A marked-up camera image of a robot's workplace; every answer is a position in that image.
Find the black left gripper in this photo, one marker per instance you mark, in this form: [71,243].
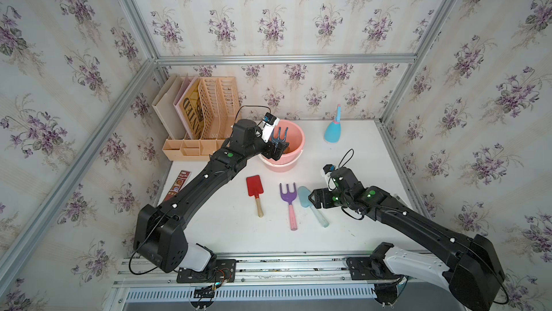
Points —
[278,150]

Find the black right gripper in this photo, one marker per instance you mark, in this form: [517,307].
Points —
[323,192]

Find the teal fork yellow handle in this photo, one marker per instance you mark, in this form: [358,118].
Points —
[278,132]

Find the light blue trowel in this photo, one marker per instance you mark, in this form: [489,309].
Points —
[303,194]

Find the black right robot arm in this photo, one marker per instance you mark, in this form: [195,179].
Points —
[468,267]

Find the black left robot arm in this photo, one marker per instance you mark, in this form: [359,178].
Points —
[159,232]

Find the pink plastic bucket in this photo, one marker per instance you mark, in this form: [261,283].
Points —
[296,138]

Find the beige plastic file organizer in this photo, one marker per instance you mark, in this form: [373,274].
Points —
[220,104]

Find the yellow vintage magazine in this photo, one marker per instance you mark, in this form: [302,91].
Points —
[188,107]

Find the red brown book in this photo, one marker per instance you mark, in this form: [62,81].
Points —
[178,184]

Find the beige folder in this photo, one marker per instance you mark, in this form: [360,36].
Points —
[164,108]

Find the purple fork pink handle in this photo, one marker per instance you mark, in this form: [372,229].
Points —
[289,194]

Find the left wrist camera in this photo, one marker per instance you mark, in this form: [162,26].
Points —
[269,122]

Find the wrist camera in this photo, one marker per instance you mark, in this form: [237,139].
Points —
[269,122]
[326,174]

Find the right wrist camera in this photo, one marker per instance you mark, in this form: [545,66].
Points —
[326,174]

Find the red shovel wooden handle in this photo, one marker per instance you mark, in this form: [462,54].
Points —
[255,189]

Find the aluminium mounting rail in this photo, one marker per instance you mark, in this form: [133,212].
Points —
[258,269]

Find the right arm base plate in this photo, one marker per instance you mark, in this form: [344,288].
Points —
[363,268]

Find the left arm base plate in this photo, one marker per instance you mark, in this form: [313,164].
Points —
[211,270]

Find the aluminium frame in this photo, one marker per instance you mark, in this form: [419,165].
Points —
[35,230]

